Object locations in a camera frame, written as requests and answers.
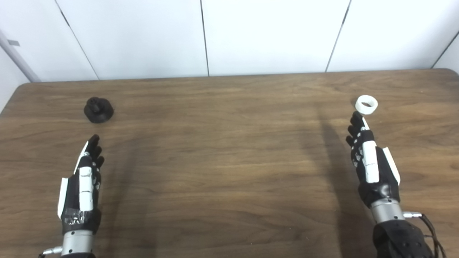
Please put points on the grey wall corner post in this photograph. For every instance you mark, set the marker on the grey wall corner post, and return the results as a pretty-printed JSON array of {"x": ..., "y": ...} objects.
[{"x": 18, "y": 57}]

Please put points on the round black plastic part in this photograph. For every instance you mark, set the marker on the round black plastic part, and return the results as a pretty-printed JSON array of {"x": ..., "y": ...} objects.
[{"x": 98, "y": 111}]

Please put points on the small grey wall tag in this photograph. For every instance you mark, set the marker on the small grey wall tag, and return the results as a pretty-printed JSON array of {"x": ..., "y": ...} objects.
[{"x": 13, "y": 42}]

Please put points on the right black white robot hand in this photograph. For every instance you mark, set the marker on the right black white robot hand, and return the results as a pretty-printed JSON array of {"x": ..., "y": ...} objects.
[{"x": 371, "y": 165}]

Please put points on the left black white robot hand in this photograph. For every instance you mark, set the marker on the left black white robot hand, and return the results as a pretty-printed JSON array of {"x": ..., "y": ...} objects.
[{"x": 85, "y": 186}]

